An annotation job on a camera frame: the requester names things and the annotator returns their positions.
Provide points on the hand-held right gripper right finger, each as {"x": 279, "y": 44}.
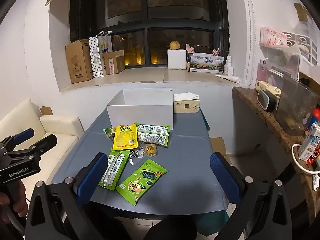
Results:
{"x": 226, "y": 180}

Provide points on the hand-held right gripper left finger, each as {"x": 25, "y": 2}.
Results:
{"x": 91, "y": 180}

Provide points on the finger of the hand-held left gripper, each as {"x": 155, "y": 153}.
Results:
{"x": 41, "y": 143}
{"x": 23, "y": 135}

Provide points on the green white snack packet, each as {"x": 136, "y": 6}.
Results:
{"x": 153, "y": 128}
{"x": 115, "y": 167}
{"x": 153, "y": 138}

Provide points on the green seaweed snack packet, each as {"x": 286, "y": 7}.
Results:
{"x": 141, "y": 182}

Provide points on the black white snack packet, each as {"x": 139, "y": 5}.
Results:
{"x": 136, "y": 156}

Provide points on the yellow snack packet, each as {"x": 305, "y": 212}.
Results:
{"x": 126, "y": 136}

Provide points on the yellow-orange jelly cup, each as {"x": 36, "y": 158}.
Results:
{"x": 151, "y": 150}

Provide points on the white cardboard box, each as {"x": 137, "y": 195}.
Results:
{"x": 140, "y": 112}

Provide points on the person's left hand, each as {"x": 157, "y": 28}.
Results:
{"x": 17, "y": 200}

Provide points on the cream sofa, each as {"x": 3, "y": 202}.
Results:
{"x": 58, "y": 130}

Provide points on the flat cardboard sheet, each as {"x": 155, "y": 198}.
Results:
{"x": 218, "y": 147}

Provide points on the cardboard piece beside sofa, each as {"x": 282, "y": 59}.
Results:
{"x": 46, "y": 110}

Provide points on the blue grey table mat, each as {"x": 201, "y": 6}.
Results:
{"x": 185, "y": 175}

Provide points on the brown stone counter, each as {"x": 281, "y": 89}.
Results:
{"x": 280, "y": 135}

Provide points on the beige tissue pack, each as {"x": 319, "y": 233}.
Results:
{"x": 186, "y": 105}

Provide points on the grey black device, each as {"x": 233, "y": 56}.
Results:
{"x": 266, "y": 101}

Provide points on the large brown cardboard box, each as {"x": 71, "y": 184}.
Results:
{"x": 78, "y": 62}

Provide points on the crumpled white tissue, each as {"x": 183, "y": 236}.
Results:
{"x": 316, "y": 182}

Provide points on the white blue milk carton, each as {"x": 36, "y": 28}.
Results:
{"x": 310, "y": 145}

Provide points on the rolled white paper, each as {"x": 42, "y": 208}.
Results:
{"x": 228, "y": 79}

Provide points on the clear plastic storage bin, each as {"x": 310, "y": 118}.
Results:
{"x": 295, "y": 105}

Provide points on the yellow carton box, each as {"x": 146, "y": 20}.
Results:
{"x": 267, "y": 86}

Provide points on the white dotted gift bag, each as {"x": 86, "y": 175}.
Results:
{"x": 97, "y": 57}

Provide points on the small brown cardboard box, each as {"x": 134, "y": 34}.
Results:
{"x": 113, "y": 62}

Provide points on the red blue bottle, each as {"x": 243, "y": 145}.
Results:
{"x": 316, "y": 117}

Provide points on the white plastic bottle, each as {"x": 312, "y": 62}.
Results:
{"x": 228, "y": 67}

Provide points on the printed landscape carton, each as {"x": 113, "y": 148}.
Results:
{"x": 206, "y": 62}

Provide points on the pink plastic toy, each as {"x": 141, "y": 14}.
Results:
{"x": 189, "y": 49}
{"x": 216, "y": 51}

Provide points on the white foam box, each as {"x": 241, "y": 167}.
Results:
{"x": 176, "y": 59}

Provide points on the yellow pomelo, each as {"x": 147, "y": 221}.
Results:
{"x": 175, "y": 45}

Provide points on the clear plastic drawer unit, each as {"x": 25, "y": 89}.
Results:
{"x": 303, "y": 52}

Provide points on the pink floral pouch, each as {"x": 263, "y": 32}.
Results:
{"x": 272, "y": 37}

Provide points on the dark window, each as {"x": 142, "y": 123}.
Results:
{"x": 155, "y": 10}

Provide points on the cardboard scrap on wall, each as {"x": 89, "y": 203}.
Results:
{"x": 301, "y": 12}

